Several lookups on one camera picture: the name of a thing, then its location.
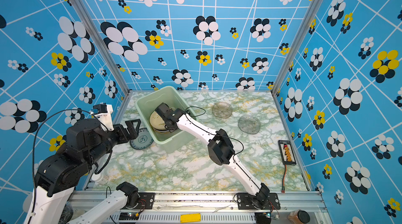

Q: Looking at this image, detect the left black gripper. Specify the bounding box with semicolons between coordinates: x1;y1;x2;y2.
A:
88;116;143;165

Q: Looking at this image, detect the beige bowl plate with leaves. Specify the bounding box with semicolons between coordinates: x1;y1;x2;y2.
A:
149;111;166;132

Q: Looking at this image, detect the light green plastic bin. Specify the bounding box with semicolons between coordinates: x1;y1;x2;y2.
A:
136;86;196;153

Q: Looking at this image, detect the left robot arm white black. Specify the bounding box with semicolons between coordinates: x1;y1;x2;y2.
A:
24;104;141;224

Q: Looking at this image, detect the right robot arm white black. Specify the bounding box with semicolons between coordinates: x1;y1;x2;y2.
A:
155;103;276;210

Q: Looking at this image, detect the small teal patterned plate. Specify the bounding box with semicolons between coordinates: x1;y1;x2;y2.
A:
129;128;153;150

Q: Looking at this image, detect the clear glass plate far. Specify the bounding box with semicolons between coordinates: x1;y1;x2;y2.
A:
211;102;233;118

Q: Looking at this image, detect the clear glass plate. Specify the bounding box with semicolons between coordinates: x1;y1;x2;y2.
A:
211;102;233;118
238;115;261;135

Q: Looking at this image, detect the white orange vitamin bottle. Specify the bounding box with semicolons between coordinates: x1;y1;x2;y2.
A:
91;173;105;184

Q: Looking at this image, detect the clear glass plate right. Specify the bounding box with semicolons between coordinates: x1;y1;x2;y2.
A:
238;115;261;135

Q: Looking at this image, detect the black battery charger box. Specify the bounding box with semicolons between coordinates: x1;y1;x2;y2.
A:
278;140;297;165

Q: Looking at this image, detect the brown jar black lid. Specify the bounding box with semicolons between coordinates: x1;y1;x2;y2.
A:
287;209;311;224

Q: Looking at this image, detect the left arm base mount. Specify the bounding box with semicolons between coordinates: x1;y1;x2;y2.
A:
134;192;156;210

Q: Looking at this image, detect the aluminium front rail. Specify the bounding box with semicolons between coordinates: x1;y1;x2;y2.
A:
105;191;332;224

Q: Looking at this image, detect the yellow tag on rail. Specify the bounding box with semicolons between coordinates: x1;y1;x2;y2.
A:
180;213;201;224

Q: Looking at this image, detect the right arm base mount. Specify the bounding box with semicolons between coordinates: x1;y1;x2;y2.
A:
233;193;281;210

